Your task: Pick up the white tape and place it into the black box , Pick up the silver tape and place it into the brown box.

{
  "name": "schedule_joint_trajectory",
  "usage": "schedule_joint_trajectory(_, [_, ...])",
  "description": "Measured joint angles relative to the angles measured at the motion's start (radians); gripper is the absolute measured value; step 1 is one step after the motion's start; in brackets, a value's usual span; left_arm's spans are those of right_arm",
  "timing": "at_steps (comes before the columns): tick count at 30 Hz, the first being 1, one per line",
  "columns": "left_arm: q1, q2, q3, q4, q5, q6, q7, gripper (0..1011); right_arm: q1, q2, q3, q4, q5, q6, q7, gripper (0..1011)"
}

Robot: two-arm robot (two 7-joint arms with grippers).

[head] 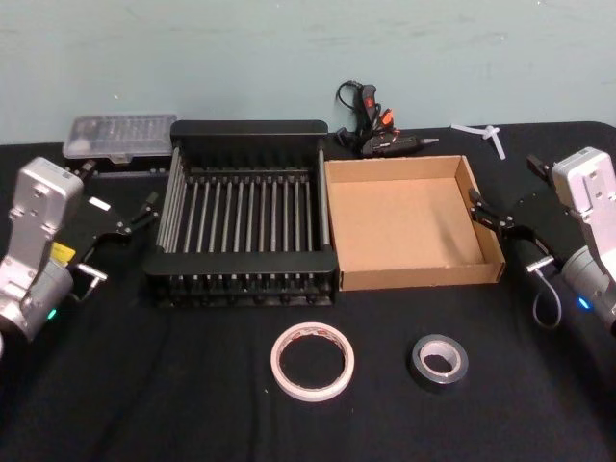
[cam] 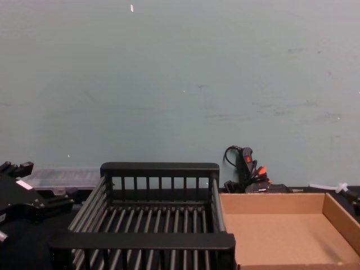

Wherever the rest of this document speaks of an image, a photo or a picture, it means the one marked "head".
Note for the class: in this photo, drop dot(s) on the black table cloth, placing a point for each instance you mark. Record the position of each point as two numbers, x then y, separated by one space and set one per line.
192 414

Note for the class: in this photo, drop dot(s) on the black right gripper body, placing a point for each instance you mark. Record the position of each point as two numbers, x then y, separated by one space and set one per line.
539 221

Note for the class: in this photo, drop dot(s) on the shallow brown cardboard tray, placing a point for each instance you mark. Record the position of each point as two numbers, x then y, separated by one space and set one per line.
399 226

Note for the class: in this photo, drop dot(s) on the roll of silver tape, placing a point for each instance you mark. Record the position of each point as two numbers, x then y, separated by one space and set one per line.
417 373

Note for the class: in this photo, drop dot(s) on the black rack with steel bars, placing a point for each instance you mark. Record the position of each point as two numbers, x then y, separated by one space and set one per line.
240 263

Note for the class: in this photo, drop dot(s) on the roll of white tape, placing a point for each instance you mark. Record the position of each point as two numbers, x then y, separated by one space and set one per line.
313 394

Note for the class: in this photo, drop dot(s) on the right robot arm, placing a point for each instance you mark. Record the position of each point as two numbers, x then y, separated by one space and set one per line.
592 192

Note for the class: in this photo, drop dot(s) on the clear plastic case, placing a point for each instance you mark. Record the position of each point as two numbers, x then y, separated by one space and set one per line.
120 132

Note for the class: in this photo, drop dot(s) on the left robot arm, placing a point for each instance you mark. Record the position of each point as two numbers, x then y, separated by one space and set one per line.
38 202

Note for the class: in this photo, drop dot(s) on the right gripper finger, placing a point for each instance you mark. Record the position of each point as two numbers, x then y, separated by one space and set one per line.
491 216
540 167

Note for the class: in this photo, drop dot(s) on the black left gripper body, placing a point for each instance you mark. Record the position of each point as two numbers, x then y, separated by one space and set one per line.
98 221

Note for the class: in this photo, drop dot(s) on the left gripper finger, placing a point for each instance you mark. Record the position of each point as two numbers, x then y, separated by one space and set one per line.
84 171
142 219

